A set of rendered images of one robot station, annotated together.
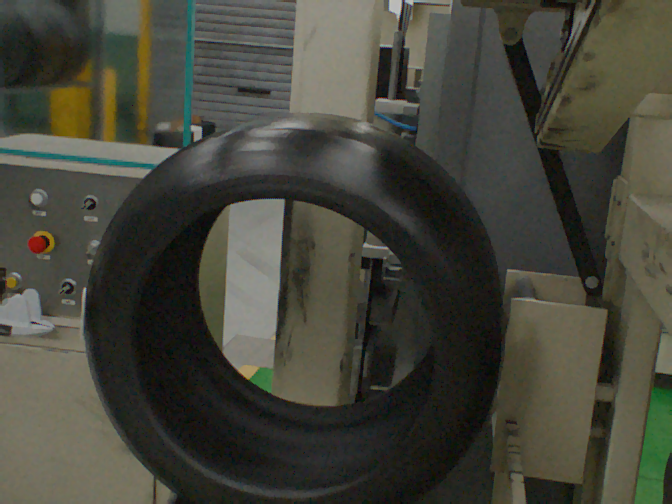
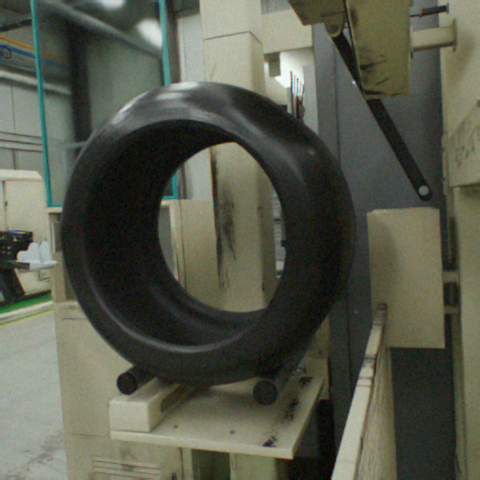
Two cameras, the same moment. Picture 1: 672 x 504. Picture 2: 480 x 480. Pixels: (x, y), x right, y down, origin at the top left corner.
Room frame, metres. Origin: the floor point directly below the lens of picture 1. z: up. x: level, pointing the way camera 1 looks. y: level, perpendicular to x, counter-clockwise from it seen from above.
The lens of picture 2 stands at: (0.27, -0.22, 1.23)
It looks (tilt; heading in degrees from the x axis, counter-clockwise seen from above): 3 degrees down; 11
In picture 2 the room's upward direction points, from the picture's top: 4 degrees counter-clockwise
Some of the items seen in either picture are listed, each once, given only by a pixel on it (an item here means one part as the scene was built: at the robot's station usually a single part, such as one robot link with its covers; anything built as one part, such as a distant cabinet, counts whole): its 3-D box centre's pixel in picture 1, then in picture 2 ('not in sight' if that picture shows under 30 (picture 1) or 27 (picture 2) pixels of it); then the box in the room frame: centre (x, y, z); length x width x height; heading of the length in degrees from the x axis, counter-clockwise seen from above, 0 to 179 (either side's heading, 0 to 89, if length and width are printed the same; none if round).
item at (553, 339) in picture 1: (542, 371); (405, 272); (1.47, -0.37, 1.05); 0.20 x 0.15 x 0.30; 172
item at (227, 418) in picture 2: not in sight; (228, 404); (1.30, 0.04, 0.80); 0.37 x 0.36 x 0.02; 82
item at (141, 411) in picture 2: not in sight; (170, 384); (1.32, 0.18, 0.83); 0.36 x 0.09 x 0.06; 172
